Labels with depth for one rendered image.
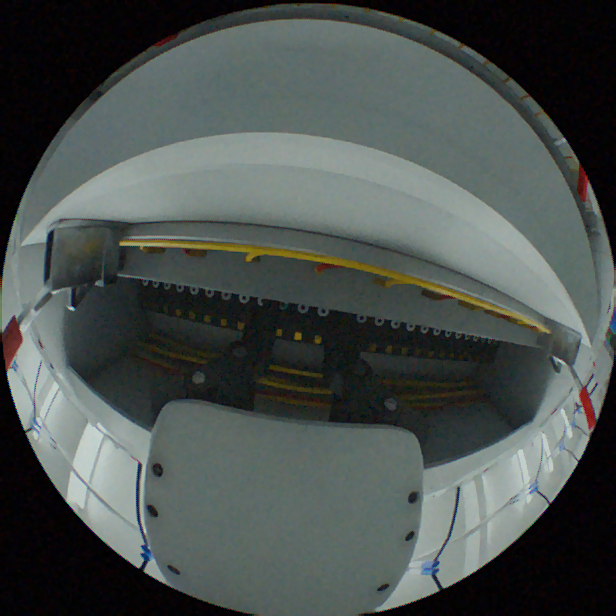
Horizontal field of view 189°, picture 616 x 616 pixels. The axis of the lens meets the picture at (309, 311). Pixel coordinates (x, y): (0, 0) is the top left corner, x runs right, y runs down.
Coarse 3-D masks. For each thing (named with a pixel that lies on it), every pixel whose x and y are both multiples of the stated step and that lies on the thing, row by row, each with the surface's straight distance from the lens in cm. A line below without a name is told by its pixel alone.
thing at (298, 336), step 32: (160, 288) 28; (192, 320) 26; (224, 320) 23; (288, 320) 22; (320, 320) 22; (352, 320) 22; (384, 320) 24; (384, 352) 25; (416, 352) 26; (448, 352) 30; (480, 352) 35
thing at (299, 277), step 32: (128, 256) 11; (160, 256) 9; (192, 256) 7; (224, 256) 8; (256, 256) 7; (288, 256) 5; (320, 256) 5; (224, 288) 8; (256, 288) 7; (288, 288) 7; (320, 288) 7; (352, 288) 7; (384, 288) 8; (416, 288) 8; (448, 288) 7; (416, 320) 8; (448, 320) 9; (480, 320) 11; (512, 320) 12
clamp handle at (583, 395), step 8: (560, 368) 18; (568, 368) 18; (576, 376) 17; (576, 384) 17; (584, 392) 17; (584, 400) 17; (584, 408) 17; (592, 408) 18; (592, 416) 18; (592, 424) 18
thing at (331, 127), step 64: (192, 64) 4; (256, 64) 3; (320, 64) 3; (384, 64) 3; (448, 64) 5; (128, 128) 4; (192, 128) 2; (256, 128) 2; (320, 128) 2; (384, 128) 2; (448, 128) 3; (512, 128) 5; (64, 192) 5; (128, 192) 4; (192, 192) 4; (256, 192) 3; (320, 192) 3; (384, 192) 2; (448, 192) 2; (512, 192) 3; (448, 256) 6; (512, 256) 4; (576, 256) 8; (576, 320) 10
